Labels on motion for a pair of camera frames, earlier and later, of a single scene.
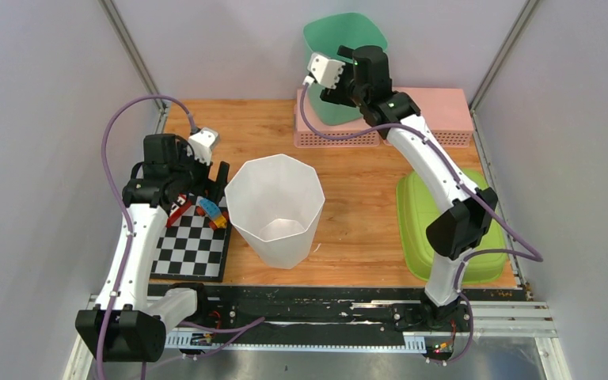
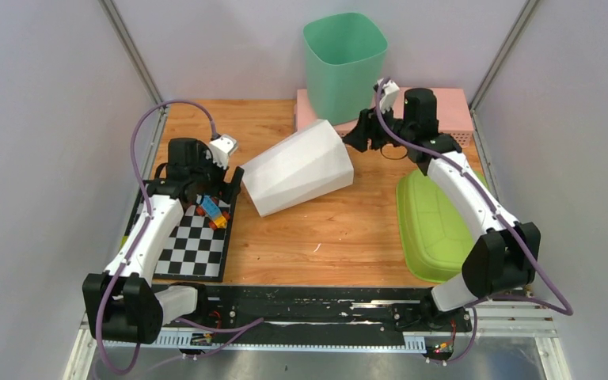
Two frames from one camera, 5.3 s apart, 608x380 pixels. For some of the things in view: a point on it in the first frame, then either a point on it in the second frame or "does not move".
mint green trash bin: [324, 36] does not move
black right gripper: [337, 96] -> [367, 128]
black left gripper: [207, 188] does not move
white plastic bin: [275, 203] -> [309, 165]
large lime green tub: [418, 206] does not move
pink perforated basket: [445, 112] does not move
